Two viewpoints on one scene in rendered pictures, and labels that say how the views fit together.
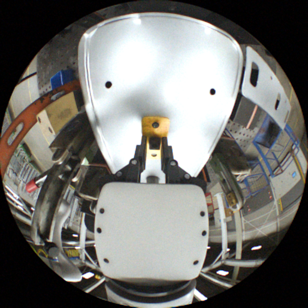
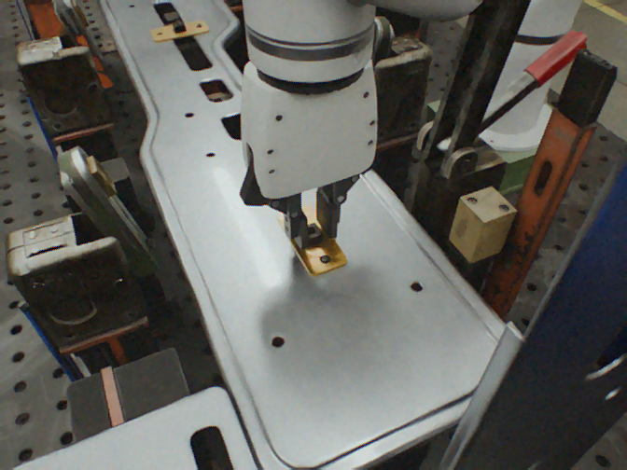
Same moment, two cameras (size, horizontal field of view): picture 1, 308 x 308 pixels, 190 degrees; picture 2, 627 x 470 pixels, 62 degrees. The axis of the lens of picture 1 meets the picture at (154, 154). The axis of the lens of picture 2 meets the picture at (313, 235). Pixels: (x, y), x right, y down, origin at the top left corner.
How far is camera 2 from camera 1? 35 cm
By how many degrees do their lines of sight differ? 19
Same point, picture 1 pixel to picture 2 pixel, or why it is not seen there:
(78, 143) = (437, 189)
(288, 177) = not seen: outside the picture
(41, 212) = (481, 65)
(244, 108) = (163, 393)
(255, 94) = (180, 420)
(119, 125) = (373, 241)
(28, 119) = (531, 201)
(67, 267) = not seen: outside the picture
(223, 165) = (139, 248)
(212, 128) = (232, 297)
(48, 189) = (467, 108)
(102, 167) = (380, 141)
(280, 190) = not seen: outside the picture
